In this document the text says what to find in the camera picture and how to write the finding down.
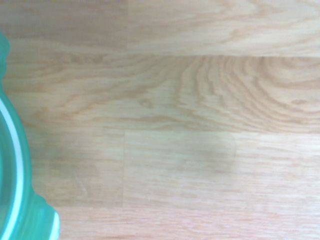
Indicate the green round container lid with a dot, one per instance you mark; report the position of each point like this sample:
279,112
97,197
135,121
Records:
15,175

